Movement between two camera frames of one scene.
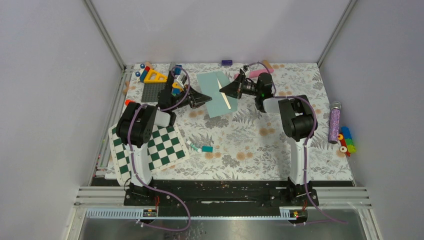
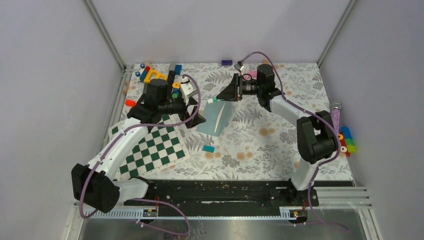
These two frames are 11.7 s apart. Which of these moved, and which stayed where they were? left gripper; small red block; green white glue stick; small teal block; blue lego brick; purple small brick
Moved: left gripper; green white glue stick
Stayed: small red block; small teal block; blue lego brick; purple small brick
